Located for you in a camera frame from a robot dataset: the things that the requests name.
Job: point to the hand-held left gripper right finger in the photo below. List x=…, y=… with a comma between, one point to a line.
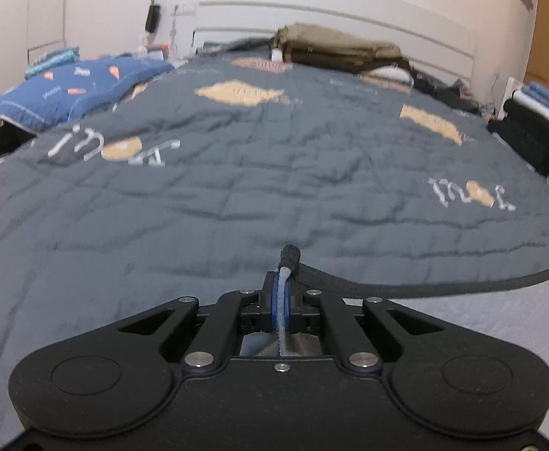
x=294, y=305

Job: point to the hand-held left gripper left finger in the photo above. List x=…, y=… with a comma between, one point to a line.
x=269, y=303

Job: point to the grey sweatshirt with black trim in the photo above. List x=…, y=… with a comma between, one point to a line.
x=467, y=319

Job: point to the pile of black clothes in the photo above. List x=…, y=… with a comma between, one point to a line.
x=443, y=91

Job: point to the stack of folded clothes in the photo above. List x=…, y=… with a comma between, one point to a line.
x=537, y=127

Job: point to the dark grey printed quilt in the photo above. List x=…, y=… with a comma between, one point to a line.
x=255, y=159

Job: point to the small white bottle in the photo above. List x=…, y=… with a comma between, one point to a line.
x=277, y=54

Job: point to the dark brown folded garment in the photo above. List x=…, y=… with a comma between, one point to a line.
x=349, y=62

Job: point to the white folded garment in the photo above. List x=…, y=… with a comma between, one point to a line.
x=392, y=75

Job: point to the dark grey pillow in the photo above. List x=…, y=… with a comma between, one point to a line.
x=237, y=46

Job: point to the khaki folded pants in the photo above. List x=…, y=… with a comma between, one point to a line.
x=331, y=40

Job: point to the blue carrot print pillow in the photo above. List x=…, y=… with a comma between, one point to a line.
x=77, y=89

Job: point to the white lotion bottle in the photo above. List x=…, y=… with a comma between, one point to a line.
x=141, y=44

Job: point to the white bed headboard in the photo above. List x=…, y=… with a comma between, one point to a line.
x=349, y=14

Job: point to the black hairbrush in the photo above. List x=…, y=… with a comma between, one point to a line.
x=152, y=19

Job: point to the black jacket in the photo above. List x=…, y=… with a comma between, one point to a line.
x=2, y=150

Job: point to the teal patterned folded towel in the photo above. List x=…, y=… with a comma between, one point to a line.
x=54, y=65

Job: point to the white wardrobe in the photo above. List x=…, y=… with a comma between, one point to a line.
x=44, y=9

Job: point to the white wall socket strip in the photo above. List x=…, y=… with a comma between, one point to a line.
x=185, y=9

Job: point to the butterfly wall decal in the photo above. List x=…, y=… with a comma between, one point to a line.
x=526, y=1

